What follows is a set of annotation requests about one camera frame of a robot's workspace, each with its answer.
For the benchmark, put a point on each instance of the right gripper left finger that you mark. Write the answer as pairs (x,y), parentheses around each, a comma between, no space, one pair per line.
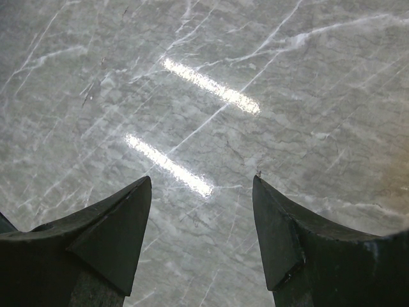
(88,258)

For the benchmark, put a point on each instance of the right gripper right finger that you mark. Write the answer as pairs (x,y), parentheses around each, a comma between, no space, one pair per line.
(309,260)

